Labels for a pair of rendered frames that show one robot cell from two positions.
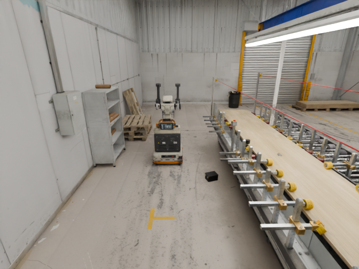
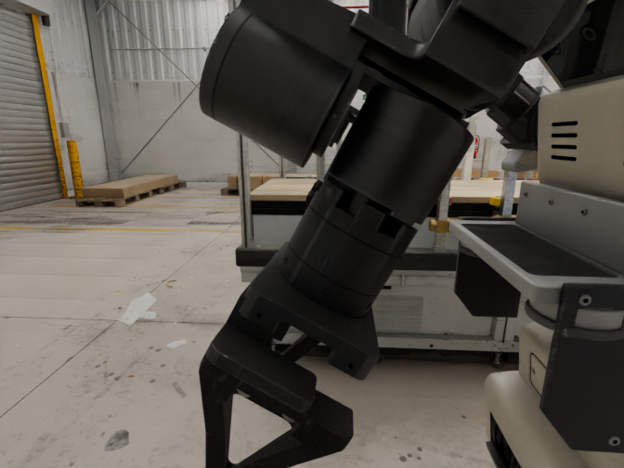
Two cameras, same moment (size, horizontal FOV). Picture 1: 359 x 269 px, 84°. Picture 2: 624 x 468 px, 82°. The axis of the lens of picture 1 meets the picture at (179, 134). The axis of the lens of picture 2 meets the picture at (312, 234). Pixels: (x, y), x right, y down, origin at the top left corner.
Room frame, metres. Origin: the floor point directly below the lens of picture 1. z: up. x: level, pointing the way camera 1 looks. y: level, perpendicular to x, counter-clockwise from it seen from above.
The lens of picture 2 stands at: (4.60, 0.66, 1.16)
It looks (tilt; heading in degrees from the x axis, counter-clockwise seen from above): 15 degrees down; 274
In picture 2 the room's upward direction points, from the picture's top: straight up
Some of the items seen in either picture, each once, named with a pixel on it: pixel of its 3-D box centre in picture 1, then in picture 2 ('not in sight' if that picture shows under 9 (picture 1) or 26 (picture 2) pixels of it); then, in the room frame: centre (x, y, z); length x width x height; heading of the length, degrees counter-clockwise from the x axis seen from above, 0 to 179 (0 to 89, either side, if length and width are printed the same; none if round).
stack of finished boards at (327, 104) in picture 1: (327, 104); (136, 184); (8.79, -6.56, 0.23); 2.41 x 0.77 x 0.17; 92
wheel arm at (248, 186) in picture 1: (266, 186); not in sight; (1.64, -0.83, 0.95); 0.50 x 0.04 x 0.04; 90
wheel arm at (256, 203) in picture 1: (278, 203); not in sight; (1.39, -0.83, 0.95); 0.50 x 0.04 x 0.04; 90
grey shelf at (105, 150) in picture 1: (107, 125); not in sight; (4.17, 1.58, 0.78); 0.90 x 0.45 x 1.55; 0
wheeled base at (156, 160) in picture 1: (168, 152); not in sight; (4.07, 0.25, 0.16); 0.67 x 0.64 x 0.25; 0
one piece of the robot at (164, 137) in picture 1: (167, 136); not in sight; (3.98, 0.25, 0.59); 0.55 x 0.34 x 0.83; 90
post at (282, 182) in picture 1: (278, 203); not in sight; (1.43, -0.85, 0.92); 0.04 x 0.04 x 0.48; 0
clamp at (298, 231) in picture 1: (296, 224); not in sight; (1.16, -0.85, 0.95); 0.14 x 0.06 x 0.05; 0
